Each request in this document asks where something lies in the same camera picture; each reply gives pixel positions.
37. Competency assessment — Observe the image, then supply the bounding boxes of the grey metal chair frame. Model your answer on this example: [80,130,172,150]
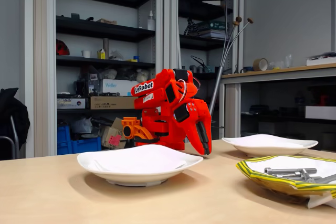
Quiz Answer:
[0,115,20,161]

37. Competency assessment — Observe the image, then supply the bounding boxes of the small blue plastic crate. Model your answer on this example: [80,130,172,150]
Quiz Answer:
[57,125,71,143]

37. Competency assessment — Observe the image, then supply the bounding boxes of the grey coat stand wooden knobs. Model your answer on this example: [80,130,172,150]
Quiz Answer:
[208,0,255,130]

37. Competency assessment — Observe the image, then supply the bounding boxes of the white plastic bottle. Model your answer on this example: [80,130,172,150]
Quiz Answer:
[146,10,155,31]

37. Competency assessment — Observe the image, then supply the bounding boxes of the wide blue plastic crate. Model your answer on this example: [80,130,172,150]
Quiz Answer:
[71,136,102,154]

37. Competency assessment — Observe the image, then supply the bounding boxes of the white flat box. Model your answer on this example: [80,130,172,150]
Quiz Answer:
[304,105,336,120]

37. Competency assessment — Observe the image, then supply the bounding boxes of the white Weller box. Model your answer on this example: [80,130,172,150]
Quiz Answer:
[99,79,142,97]

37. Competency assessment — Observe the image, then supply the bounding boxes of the white tray with parts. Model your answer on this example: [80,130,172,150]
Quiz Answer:
[306,52,336,67]

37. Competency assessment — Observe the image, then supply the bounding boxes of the brown tape roll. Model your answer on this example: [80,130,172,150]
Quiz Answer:
[253,58,269,72]

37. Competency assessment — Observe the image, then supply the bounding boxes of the yellow green striped paper plate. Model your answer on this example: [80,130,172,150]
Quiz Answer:
[235,155,336,209]

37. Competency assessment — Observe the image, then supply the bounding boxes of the long brown cardboard box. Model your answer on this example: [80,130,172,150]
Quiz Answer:
[90,96,137,110]

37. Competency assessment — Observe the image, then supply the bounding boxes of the flat cardboard piece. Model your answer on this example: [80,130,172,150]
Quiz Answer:
[96,18,118,25]

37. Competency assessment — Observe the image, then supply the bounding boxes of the black flexible tripod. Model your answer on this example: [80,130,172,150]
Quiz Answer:
[183,18,197,36]

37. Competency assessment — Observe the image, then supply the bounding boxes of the crumpled clear plastic bag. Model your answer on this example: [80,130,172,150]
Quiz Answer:
[109,50,124,61]

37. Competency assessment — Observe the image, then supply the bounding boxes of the white square ceramic plate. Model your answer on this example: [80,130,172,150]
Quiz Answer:
[77,144,204,187]
[222,134,319,158]

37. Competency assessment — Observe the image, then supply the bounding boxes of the stack of books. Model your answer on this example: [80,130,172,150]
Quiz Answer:
[195,20,229,40]

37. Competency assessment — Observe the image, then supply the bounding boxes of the flat grey printed box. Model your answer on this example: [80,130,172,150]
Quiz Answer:
[57,98,86,110]

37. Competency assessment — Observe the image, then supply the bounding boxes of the cardboard box with pink sticker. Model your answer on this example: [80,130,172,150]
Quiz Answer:
[100,117,128,150]

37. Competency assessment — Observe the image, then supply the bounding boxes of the orange printed table clamp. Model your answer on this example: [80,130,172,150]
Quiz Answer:
[120,116,158,141]

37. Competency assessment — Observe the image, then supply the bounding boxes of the white plastic bag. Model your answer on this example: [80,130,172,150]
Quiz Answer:
[71,117,93,134]

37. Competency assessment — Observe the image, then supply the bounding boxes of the white plush toy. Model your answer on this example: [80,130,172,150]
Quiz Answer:
[135,68,150,83]

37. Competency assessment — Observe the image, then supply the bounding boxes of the black jacket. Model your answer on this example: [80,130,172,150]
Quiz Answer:
[0,87,31,158]

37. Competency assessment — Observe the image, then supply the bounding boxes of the white red servo cable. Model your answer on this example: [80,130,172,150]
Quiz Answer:
[177,78,188,104]

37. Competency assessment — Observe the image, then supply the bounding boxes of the low cabinet with wooden top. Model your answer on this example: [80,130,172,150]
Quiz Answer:
[219,62,336,154]

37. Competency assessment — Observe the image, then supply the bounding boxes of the red black helmet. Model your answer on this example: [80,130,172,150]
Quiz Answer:
[56,39,70,56]

